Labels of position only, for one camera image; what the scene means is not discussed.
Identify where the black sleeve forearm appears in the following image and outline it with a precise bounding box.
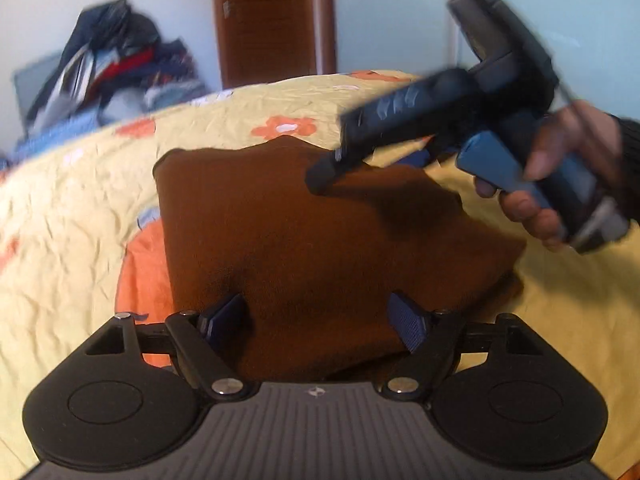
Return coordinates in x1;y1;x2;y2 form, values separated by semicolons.
614;116;640;222

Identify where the yellow floral bed sheet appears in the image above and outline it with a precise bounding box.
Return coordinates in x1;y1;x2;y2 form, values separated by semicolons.
1;70;639;479

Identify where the brown knit sweater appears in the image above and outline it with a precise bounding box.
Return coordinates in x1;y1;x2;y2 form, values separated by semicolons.
153;136;525;382

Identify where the brown wooden door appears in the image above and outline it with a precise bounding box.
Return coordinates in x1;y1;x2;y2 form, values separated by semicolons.
214;0;337;89

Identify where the pile of clothes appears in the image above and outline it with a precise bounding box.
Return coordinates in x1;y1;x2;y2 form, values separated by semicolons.
24;0;208;138

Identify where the person's right hand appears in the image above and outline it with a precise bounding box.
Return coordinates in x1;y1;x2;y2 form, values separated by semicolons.
499;101;622;249

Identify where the grey framed panel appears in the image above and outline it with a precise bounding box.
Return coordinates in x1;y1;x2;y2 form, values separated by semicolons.
12;51;61;130

